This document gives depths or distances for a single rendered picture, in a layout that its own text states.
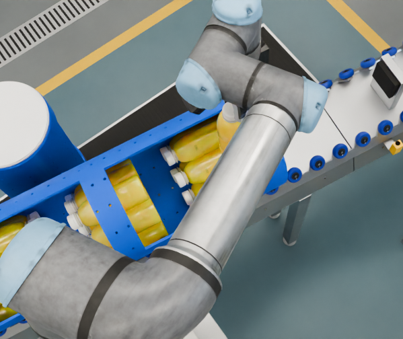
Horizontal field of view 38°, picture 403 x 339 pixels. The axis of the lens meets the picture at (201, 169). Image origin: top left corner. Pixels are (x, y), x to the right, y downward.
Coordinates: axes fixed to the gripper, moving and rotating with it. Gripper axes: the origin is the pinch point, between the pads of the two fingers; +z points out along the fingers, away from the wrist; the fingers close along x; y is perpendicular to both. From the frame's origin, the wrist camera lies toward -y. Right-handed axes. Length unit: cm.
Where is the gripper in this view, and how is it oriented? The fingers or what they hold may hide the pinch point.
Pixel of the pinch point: (231, 110)
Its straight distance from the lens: 121.3
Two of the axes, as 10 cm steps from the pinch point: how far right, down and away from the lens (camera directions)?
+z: 0.8, 3.7, 9.3
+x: -4.6, -8.1, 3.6
